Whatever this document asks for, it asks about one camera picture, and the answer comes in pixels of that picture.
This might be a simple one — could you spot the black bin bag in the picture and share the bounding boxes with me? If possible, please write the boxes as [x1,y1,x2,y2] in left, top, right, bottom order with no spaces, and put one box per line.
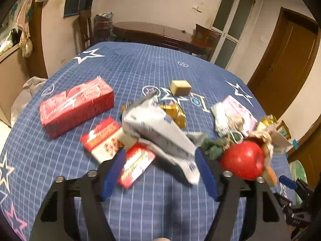
[93,12,114,43]

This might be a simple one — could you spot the yellow sponge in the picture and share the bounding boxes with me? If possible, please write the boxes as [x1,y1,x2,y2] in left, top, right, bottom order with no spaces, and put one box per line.
[170,80,192,96]

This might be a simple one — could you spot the dark wooden table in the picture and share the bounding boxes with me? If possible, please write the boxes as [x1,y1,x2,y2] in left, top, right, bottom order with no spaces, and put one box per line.
[112,22,212,56]

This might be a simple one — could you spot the green leafy toy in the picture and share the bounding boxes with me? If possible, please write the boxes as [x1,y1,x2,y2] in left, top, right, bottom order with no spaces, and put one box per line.
[201,134,236,160]

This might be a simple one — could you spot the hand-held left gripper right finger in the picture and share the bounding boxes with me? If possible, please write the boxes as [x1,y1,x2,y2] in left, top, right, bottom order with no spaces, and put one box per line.
[194,148,293,241]

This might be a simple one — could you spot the red tissue box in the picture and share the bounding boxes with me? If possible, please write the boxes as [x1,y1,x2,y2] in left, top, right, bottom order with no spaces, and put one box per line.
[39,77,115,139]

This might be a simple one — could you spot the white plastic bag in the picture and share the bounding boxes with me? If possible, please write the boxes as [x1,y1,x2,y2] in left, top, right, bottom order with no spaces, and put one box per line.
[10,77,48,128]

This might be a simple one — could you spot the hanging cloth bags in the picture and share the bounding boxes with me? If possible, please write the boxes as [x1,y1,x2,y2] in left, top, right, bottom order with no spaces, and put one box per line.
[15,0,35,58]

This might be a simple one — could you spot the red apple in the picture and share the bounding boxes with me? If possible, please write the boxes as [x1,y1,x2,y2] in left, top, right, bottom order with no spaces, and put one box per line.
[220,141,264,181]

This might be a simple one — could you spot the white snack bag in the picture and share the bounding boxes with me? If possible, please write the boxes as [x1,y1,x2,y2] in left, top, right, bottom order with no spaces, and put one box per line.
[122,95,208,185]

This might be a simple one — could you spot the pink tissue packet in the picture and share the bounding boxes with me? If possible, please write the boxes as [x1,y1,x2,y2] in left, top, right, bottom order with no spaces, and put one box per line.
[211,96,257,137]

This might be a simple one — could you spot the gold foil wrapper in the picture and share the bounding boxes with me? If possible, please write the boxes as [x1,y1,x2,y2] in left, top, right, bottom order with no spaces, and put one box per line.
[159,103,186,128]
[256,115,277,134]

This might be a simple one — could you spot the blue star tablecloth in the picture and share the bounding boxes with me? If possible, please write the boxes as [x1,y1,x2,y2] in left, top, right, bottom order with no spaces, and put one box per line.
[0,41,299,241]

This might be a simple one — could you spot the crumpled white paper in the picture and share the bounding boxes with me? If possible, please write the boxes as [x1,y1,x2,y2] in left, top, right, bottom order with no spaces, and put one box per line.
[268,126,293,154]

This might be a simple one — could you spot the red and white flat packet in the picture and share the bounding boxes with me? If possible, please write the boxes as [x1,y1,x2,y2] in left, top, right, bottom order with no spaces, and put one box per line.
[118,143,156,189]
[81,117,126,163]

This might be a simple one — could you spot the light green plastic bag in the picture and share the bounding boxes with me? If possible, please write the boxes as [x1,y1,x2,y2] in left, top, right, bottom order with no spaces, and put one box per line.
[288,161,308,204]

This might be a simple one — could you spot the brown wooden door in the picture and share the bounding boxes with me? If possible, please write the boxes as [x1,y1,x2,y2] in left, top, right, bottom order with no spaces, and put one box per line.
[247,7,320,119]

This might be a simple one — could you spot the wooden chair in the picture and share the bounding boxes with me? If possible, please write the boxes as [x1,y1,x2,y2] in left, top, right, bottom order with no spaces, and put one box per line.
[78,9,94,53]
[192,24,221,62]

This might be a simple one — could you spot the frosted glass door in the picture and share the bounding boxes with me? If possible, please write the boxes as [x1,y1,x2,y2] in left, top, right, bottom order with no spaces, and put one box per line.
[211,0,256,69]

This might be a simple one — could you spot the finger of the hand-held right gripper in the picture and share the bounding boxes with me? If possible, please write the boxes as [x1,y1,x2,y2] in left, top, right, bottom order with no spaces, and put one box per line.
[279,175,314,199]

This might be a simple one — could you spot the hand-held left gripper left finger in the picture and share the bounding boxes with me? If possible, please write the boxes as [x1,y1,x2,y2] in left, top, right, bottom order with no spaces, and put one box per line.
[29,149,126,241]

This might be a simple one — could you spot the small wooden stool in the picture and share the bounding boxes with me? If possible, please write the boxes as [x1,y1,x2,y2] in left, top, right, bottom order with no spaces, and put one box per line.
[277,120,292,140]

